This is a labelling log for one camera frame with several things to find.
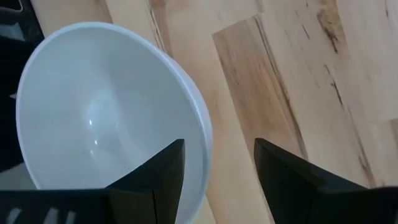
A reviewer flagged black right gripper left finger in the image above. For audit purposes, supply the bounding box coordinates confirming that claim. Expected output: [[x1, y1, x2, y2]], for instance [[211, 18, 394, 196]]
[[104, 138, 187, 224]]

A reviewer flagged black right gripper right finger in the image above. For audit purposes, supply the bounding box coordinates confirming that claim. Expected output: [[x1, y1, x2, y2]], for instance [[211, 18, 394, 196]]
[[253, 138, 374, 224]]

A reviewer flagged white bowl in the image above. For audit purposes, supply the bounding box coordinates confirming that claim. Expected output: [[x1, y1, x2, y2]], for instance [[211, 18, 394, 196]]
[[15, 21, 213, 224]]

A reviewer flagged black aluminium table frame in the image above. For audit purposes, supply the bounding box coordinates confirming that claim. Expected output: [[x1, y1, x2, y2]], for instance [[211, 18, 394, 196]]
[[0, 0, 45, 172]]

